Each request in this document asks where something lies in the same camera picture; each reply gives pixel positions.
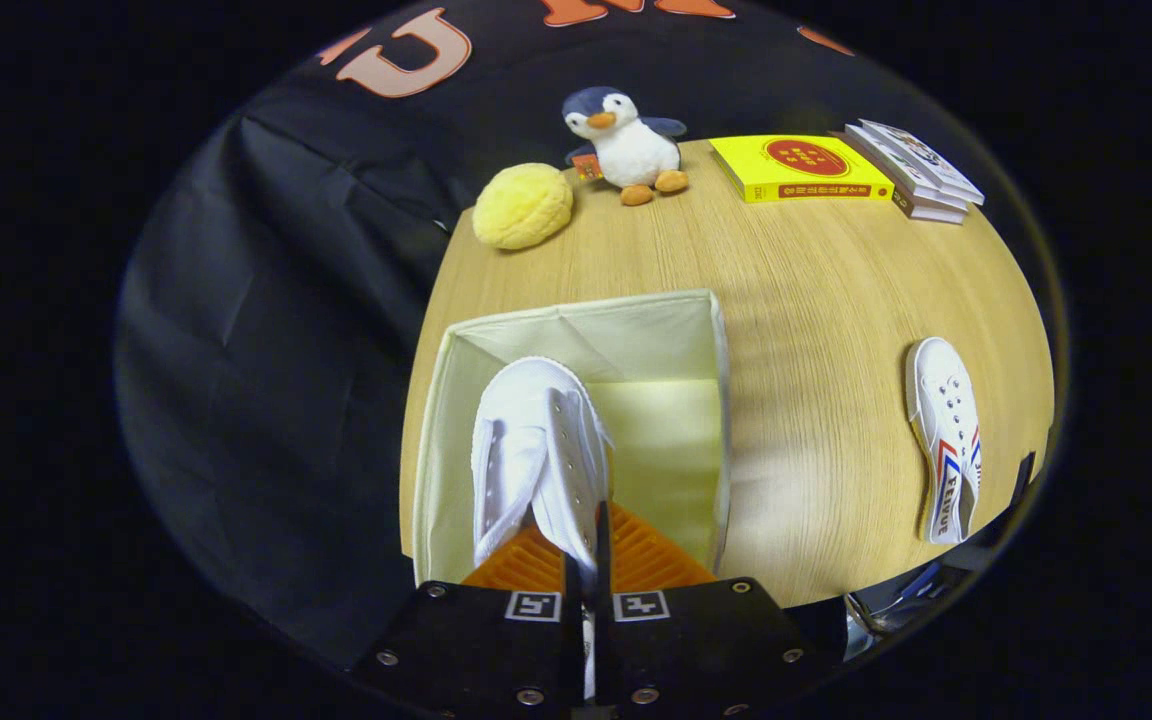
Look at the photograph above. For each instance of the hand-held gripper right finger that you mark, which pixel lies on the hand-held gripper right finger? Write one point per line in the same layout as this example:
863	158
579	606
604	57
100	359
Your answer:
608	650

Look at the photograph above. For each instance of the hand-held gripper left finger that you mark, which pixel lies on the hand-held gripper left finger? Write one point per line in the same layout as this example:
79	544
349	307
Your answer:
573	650

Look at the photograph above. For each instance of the beige fabric storage box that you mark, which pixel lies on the beige fabric storage box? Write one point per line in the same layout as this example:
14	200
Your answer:
656	440

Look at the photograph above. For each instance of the white shoe striped sides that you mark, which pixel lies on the white shoe striped sides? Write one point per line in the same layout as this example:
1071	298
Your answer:
941	420

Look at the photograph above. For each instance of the grey metallic object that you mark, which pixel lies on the grey metallic object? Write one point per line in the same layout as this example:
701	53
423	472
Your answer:
871	610

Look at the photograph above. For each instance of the yellow round plush toy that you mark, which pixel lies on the yellow round plush toy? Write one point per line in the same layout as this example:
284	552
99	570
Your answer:
521	205

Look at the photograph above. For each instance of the dark furniture piece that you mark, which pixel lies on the dark furniture piece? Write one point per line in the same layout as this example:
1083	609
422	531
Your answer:
1023	480

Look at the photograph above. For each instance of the penguin plush toy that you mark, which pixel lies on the penguin plush toy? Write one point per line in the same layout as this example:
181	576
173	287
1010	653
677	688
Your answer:
631	150

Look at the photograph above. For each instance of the yellow book with red circle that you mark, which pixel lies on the yellow book with red circle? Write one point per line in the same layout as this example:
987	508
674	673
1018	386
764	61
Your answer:
796	160

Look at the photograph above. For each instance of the white book with green print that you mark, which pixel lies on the white book with green print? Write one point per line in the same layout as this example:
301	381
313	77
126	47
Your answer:
901	172

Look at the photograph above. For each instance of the white book with colourful print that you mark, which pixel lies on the white book with colourful print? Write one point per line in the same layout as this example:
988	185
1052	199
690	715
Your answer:
911	150

